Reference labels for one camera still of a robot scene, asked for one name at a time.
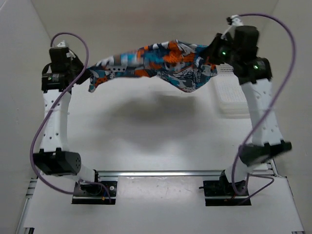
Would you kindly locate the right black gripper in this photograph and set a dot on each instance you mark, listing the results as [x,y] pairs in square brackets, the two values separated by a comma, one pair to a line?
[218,40]

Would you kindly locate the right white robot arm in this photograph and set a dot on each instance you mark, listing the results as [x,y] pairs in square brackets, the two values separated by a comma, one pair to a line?
[265,140]

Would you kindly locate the white plastic basket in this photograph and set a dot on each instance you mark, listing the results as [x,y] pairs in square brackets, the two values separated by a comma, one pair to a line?
[230,98]

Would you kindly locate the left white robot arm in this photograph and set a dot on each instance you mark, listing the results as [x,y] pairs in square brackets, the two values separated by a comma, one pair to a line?
[54,157]

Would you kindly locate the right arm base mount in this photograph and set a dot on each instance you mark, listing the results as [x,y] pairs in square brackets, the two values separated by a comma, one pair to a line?
[216,196]

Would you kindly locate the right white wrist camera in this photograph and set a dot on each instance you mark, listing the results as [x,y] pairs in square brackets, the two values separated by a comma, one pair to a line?
[233,21]

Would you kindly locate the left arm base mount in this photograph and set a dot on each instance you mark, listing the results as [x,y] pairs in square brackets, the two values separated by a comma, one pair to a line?
[88,194]

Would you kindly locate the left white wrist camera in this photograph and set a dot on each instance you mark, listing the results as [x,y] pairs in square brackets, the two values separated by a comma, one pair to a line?
[69,53]

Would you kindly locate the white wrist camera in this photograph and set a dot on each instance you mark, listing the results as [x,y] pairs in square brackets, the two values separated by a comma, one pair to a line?
[69,53]
[233,21]

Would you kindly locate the right aluminium rail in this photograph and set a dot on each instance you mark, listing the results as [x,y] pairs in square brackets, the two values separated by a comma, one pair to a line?
[272,166]

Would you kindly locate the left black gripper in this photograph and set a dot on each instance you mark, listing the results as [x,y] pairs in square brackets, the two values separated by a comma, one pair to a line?
[86,75]

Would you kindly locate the front aluminium rail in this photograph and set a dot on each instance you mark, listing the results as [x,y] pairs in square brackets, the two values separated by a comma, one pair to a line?
[160,173]

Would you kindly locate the colourful patterned shorts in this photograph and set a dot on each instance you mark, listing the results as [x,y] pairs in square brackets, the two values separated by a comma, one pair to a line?
[178,63]

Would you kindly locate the aluminium rail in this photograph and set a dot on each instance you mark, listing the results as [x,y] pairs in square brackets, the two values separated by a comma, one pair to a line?
[160,173]
[272,166]

